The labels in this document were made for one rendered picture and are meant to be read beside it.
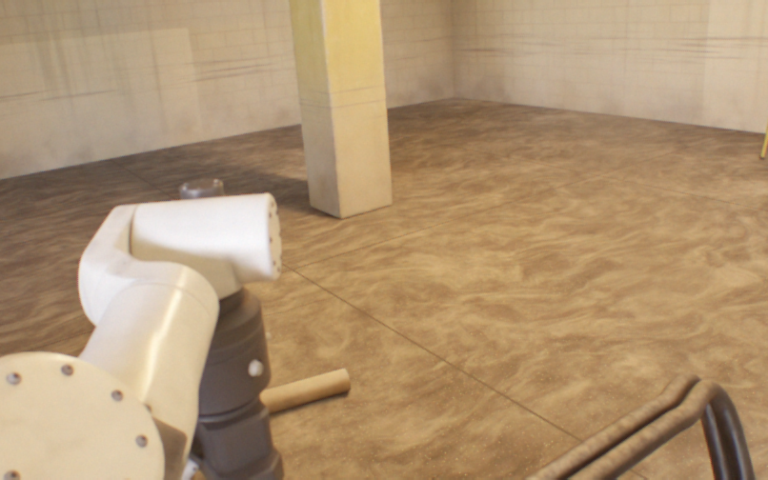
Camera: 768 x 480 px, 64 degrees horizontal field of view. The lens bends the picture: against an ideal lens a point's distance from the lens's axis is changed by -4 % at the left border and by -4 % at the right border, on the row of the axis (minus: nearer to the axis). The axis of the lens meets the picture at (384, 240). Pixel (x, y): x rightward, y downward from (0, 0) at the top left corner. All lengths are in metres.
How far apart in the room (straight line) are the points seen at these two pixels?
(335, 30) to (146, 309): 4.42
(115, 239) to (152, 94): 8.35
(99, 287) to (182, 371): 0.10
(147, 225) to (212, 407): 0.14
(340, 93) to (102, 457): 4.57
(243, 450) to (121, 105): 8.25
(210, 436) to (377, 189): 4.60
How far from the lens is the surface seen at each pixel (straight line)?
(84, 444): 0.25
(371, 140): 4.95
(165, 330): 0.36
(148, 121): 8.80
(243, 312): 0.48
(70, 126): 8.60
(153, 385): 0.32
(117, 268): 0.42
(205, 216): 0.46
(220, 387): 0.49
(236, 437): 0.52
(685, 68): 8.54
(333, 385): 2.70
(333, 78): 4.73
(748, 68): 8.19
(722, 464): 1.36
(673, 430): 1.14
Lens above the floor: 1.51
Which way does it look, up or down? 20 degrees down
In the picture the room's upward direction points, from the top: 4 degrees counter-clockwise
